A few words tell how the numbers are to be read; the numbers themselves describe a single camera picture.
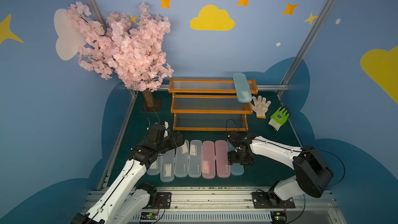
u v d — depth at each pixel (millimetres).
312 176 436
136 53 602
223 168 840
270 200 663
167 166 839
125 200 553
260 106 1146
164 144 651
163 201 737
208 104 947
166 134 618
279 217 730
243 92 801
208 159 867
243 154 727
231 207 748
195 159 880
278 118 1052
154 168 838
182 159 867
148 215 718
